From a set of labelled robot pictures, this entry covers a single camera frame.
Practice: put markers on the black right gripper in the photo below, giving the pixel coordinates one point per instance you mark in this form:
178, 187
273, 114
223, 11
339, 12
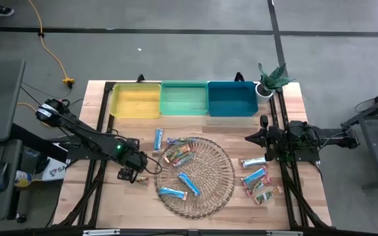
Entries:
272, 141

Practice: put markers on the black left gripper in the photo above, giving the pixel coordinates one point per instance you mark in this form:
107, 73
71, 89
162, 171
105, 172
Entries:
136, 162

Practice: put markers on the green orange granola bar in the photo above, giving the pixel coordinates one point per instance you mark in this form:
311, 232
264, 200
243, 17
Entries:
143, 181
267, 194

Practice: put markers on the orange snack bag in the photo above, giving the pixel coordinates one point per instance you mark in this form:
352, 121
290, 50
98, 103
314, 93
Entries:
254, 162

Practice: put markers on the blue granola bar wrapper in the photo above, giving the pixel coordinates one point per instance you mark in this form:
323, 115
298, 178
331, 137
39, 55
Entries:
254, 176
172, 192
189, 184
158, 139

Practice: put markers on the blue green granola bar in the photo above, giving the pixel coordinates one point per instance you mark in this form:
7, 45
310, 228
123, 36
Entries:
185, 159

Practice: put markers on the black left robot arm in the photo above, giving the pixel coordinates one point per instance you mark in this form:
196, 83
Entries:
77, 129

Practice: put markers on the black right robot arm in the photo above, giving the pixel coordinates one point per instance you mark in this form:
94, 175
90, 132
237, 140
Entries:
336, 136

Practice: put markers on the snake plant in white pot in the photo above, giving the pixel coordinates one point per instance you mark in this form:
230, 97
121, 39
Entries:
262, 95

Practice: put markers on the blue plastic bin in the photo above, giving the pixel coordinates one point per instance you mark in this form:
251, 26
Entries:
231, 100

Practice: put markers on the round woven straw placemat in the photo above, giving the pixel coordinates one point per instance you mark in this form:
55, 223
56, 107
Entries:
208, 170

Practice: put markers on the black front table beam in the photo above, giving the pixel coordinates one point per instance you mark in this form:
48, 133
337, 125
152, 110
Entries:
149, 234

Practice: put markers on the white printed cardboard box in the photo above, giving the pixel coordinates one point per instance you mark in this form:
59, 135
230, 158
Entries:
56, 170

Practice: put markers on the yellow plastic bin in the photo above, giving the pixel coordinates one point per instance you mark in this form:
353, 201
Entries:
134, 101

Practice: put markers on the teal plastic bin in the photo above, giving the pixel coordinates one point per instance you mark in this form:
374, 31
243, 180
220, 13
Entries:
184, 100

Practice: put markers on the black desk beam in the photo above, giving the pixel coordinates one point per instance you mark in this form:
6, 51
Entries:
34, 141

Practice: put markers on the yellow labelled bottle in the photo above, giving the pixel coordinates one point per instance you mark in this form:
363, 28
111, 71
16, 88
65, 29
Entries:
23, 178

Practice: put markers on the dark grey metal stand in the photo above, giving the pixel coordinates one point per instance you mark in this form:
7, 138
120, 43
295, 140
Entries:
372, 147

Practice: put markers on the black castor wheel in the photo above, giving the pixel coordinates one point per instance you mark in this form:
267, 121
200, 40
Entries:
21, 218

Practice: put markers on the black floor tape strip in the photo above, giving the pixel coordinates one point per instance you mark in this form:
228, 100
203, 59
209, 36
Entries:
272, 16
143, 31

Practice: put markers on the person's black shoe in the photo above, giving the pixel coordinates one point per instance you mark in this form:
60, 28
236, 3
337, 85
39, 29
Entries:
0, 10

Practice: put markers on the black aluminium table frame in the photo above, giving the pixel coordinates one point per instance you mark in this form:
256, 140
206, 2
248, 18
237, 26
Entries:
103, 105
285, 170

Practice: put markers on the silver metal bracket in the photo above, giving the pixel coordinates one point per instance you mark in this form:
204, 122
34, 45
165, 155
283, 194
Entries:
284, 233
100, 232

